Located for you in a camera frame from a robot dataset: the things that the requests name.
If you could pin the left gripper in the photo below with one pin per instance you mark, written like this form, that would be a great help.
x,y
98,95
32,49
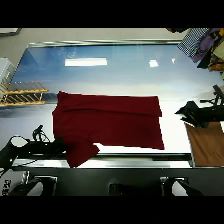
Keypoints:
x,y
57,146

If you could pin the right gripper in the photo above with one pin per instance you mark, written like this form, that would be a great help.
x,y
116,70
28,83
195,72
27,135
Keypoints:
x,y
190,113

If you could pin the red T-shirt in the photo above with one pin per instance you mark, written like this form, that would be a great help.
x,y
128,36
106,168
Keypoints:
x,y
110,120

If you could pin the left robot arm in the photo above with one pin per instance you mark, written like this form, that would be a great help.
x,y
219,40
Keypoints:
x,y
10,150

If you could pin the brown garment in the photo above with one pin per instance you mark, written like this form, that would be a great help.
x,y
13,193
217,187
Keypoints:
x,y
208,145

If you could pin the wooden rack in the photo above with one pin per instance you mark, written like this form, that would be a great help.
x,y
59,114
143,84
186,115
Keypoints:
x,y
23,94

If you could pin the checked shirt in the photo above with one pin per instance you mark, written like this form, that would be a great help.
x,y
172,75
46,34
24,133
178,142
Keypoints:
x,y
193,43

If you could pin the purple garment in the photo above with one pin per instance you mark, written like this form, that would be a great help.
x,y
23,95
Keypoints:
x,y
207,41

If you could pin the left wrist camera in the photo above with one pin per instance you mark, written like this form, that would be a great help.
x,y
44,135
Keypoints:
x,y
38,132

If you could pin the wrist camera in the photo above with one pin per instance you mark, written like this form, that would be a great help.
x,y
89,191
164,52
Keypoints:
x,y
38,132
217,96

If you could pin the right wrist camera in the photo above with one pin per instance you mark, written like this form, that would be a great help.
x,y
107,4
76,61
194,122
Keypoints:
x,y
217,96

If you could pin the silver frame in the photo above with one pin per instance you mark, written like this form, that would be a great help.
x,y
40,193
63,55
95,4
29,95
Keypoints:
x,y
133,163

